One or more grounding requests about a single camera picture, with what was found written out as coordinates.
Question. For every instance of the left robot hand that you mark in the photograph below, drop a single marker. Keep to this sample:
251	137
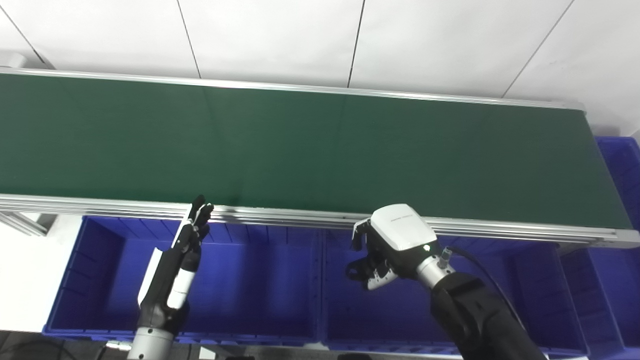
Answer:
167	285

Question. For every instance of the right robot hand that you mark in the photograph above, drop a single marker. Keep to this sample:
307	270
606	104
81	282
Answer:
402	230

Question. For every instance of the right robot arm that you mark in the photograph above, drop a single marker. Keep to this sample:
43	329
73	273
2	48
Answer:
470	315

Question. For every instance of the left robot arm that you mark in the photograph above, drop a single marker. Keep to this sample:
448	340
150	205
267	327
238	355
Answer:
150	345

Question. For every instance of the blue plastic bin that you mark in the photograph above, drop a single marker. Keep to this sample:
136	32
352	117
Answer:
400	315
260	290
620	280

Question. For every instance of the green conveyor belt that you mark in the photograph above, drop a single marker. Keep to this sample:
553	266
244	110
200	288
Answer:
300	150
300	218

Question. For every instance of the aluminium conveyor support leg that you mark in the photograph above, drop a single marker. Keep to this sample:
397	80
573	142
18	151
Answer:
22	223

